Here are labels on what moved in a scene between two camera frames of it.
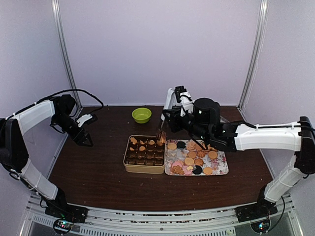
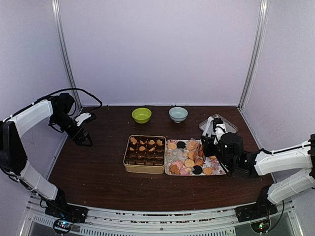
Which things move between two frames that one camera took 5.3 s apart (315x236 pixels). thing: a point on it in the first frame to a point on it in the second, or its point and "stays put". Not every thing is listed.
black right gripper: (173, 123) to (207, 146)
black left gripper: (78, 139) stays put
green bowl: (141, 115) stays put
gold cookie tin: (143, 154) stays put
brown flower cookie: (133, 140) stays put
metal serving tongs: (161, 135) to (201, 143)
